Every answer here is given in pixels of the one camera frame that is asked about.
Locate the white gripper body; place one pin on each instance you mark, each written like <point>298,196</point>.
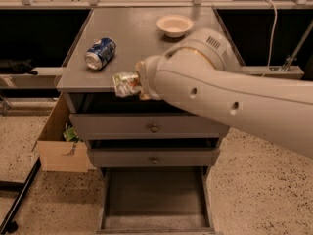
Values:
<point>150,76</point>

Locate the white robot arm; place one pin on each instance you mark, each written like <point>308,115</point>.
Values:
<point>192,75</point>

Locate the blue pepsi can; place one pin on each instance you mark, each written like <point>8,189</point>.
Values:
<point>100,53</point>

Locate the grey top drawer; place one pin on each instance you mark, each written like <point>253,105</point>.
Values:
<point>145,126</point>

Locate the grey drawer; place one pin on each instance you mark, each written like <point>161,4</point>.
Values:
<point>151,157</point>
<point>145,126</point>
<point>155,201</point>

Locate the grey drawer cabinet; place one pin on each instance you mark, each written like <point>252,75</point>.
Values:
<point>135,32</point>

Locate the grey middle drawer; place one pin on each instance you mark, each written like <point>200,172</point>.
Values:
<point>151,157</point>

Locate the grey bottom drawer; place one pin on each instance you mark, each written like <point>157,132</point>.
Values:
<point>155,201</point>

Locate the white paper bowl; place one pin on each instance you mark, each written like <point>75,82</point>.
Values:
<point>174,25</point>

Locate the green snack bag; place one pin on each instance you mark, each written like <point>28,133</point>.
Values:
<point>70,134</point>

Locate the black object on ledge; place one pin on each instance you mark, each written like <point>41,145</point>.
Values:
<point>8,66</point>

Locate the cardboard box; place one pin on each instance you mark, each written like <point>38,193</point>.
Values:
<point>55,152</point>

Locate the black floor rail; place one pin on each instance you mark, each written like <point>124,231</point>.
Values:
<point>8,225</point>

